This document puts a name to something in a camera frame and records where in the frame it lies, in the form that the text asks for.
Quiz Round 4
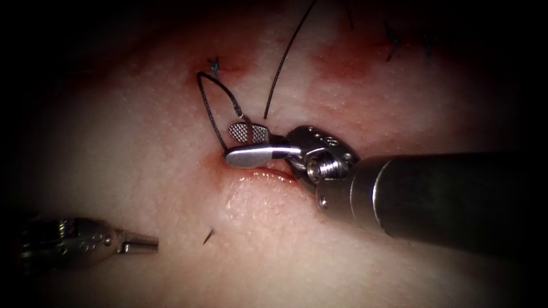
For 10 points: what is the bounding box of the left arm needle driver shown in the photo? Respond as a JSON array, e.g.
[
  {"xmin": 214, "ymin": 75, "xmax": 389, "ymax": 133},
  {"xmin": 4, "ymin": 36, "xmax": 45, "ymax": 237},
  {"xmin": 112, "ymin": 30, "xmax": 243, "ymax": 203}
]
[{"xmin": 57, "ymin": 217, "xmax": 119, "ymax": 271}]

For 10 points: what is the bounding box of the right arm needle driver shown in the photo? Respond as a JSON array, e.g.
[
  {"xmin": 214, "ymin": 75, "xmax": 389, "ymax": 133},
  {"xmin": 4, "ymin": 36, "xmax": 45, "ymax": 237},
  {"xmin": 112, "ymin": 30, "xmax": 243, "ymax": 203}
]
[{"xmin": 285, "ymin": 124, "xmax": 360, "ymax": 185}]

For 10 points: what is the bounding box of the right arm needle driver jaw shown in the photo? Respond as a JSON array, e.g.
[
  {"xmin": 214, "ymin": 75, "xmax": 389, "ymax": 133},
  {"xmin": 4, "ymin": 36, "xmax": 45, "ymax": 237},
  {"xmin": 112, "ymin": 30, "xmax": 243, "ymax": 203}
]
[
  {"xmin": 227, "ymin": 122, "xmax": 288, "ymax": 146},
  {"xmin": 224, "ymin": 144, "xmax": 303, "ymax": 169}
]

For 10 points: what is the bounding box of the left arm needle driver jaw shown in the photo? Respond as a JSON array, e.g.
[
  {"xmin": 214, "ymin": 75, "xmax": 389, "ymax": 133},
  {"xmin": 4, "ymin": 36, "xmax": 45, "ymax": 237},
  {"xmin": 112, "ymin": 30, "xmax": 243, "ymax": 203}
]
[
  {"xmin": 115, "ymin": 230, "xmax": 160, "ymax": 246},
  {"xmin": 120, "ymin": 244, "xmax": 160, "ymax": 254}
]

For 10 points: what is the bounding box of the curved steel needle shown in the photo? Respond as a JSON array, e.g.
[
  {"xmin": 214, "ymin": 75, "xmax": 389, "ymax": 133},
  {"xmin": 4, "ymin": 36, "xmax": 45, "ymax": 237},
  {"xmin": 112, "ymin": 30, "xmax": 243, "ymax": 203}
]
[{"xmin": 239, "ymin": 112, "xmax": 254, "ymax": 144}]

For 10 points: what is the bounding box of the black thread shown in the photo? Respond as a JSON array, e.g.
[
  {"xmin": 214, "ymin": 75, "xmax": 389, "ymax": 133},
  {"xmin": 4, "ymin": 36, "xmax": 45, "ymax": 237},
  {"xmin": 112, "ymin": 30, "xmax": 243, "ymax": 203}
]
[{"xmin": 195, "ymin": 0, "xmax": 319, "ymax": 152}]

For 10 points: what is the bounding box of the tissue pad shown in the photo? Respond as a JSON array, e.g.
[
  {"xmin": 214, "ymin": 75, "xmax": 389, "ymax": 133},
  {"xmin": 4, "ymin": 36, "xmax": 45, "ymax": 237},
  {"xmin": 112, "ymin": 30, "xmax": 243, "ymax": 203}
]
[{"xmin": 8, "ymin": 0, "xmax": 541, "ymax": 308}]

